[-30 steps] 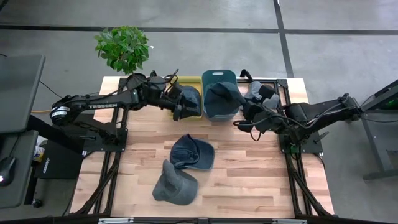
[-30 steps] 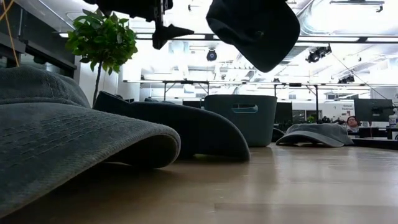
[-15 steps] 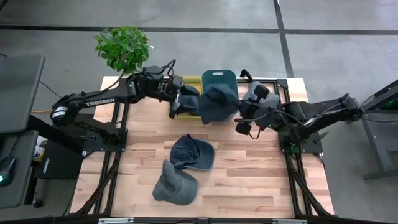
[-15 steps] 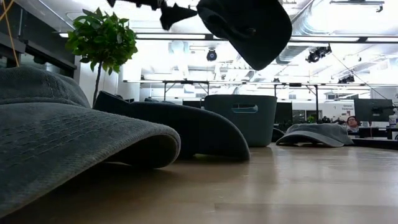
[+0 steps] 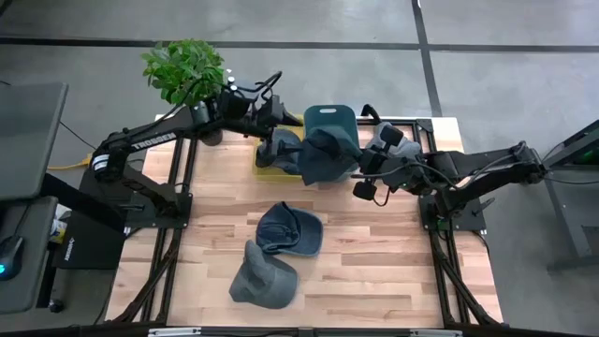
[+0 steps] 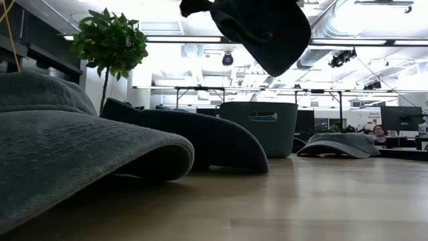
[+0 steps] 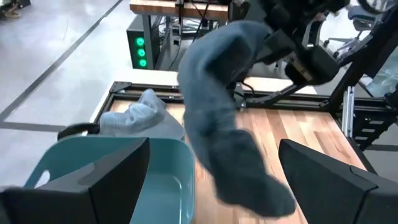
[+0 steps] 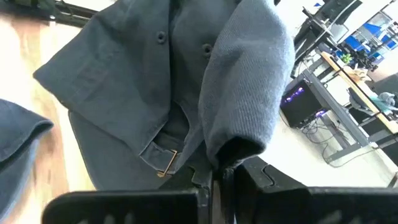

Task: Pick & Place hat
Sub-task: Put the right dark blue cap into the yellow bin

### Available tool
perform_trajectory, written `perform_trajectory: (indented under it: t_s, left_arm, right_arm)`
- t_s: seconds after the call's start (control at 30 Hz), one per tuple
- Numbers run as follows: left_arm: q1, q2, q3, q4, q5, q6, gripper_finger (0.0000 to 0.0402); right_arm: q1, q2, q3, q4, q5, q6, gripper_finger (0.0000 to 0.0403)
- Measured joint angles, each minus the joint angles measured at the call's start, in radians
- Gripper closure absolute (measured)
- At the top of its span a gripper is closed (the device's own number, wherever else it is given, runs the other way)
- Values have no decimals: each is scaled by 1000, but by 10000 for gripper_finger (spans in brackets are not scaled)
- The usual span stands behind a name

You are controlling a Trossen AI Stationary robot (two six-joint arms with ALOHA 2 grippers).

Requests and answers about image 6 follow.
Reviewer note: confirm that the light grey cap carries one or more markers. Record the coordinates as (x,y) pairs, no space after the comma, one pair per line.
(344,144)

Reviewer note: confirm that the person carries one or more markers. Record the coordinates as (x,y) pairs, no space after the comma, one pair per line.
(379,132)

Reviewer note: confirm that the green potted plant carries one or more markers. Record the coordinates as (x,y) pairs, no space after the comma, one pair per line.
(108,41)

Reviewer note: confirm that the black shelf unit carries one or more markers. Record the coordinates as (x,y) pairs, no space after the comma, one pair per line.
(43,47)

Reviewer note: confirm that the teal plastic bin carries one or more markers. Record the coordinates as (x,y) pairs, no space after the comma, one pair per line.
(240,134)

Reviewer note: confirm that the black computer monitor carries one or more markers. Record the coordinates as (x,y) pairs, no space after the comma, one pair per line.
(401,118)

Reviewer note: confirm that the blue denim cap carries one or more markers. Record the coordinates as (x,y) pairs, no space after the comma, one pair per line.
(207,137)

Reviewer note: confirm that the black aluminium table frame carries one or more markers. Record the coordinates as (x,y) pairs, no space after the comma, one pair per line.
(404,154)

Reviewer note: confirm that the dark grey cap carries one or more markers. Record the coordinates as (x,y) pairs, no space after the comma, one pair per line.
(267,37)

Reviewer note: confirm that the black ceiling spotlight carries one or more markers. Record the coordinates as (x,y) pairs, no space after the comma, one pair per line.
(341,57)

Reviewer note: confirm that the black ceiling camera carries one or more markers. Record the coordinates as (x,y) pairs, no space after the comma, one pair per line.
(227,59)

